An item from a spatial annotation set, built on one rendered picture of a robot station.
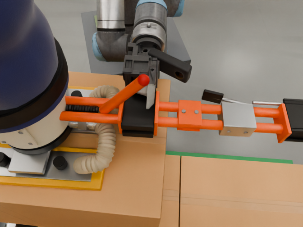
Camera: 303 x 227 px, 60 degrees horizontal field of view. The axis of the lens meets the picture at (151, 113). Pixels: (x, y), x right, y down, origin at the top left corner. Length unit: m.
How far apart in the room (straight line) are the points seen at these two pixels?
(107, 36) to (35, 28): 0.43
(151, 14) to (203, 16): 2.12
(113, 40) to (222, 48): 1.79
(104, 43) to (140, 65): 0.26
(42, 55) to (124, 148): 0.34
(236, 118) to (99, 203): 0.36
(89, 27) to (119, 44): 0.73
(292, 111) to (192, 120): 0.22
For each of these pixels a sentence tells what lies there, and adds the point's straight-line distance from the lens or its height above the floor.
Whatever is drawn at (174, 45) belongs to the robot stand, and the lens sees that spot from 1.42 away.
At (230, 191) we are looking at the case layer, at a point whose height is 0.54.
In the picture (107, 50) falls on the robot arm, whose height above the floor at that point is 1.14.
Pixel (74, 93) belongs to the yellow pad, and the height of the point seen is 1.17.
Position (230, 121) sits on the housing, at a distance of 0.58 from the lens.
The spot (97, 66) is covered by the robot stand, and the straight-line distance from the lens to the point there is 1.34.
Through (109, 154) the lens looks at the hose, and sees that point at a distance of 0.60.
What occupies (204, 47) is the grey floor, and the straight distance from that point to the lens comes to 2.52.
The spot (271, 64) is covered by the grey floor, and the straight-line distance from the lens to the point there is 2.56.
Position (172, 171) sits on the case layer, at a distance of 1.27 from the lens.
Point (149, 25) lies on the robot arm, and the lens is 0.70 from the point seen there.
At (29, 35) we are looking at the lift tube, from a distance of 0.44.
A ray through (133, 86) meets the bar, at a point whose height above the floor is 1.35.
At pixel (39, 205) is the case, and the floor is 1.12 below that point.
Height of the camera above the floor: 1.74
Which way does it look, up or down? 59 degrees down
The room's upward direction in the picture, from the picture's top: straight up
